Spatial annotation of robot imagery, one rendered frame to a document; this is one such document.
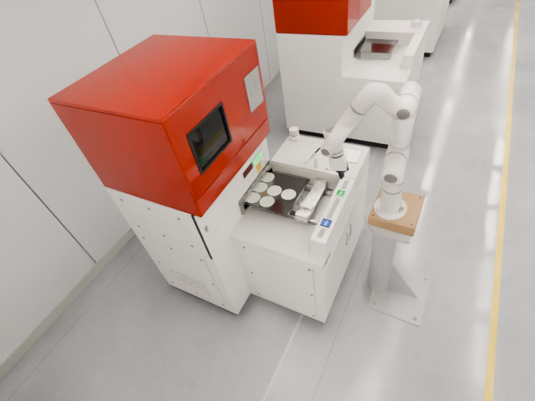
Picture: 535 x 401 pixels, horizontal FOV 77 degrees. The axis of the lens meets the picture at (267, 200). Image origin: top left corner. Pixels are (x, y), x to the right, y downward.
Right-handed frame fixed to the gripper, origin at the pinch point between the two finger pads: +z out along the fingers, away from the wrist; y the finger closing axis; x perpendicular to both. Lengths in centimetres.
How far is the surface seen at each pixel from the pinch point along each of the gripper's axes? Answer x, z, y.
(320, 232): -33.3, 15.5, -4.2
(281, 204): -15.7, 14.1, -38.6
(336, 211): -15.0, 15.7, -1.1
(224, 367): -101, 99, -72
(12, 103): -50, -90, -192
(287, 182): 4.2, 13.0, -43.7
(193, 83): -36, -80, -42
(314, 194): 1.3, 19.3, -22.9
